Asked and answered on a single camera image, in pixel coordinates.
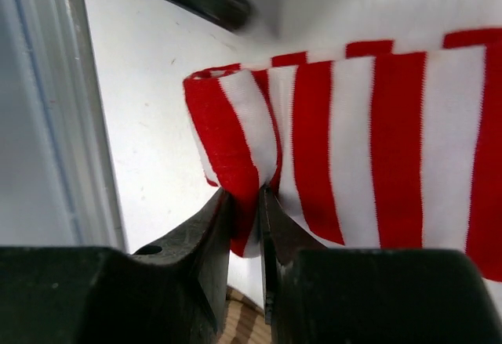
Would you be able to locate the brown beige striped sock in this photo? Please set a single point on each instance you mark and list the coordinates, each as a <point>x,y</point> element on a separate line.
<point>244,321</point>

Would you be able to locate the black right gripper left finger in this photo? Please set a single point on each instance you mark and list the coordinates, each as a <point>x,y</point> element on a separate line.
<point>172,290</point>

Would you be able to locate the aluminium front rail frame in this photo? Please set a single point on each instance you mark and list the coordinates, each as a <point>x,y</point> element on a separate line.
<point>57,178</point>

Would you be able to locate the red white striped sock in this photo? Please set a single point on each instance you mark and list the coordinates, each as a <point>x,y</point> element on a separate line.
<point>368,148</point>

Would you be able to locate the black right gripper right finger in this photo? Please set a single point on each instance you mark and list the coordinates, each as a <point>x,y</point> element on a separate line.
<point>315,294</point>

